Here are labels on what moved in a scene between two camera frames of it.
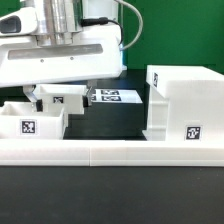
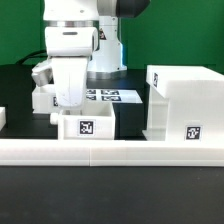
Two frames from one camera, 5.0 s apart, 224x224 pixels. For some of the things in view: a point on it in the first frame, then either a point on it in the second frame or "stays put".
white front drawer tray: [20, 120] to [94, 121]
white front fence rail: [111, 153] stays put
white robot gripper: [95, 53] to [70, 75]
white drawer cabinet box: [186, 104] stays put
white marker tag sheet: [116, 96] stays put
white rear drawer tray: [61, 97] stays put
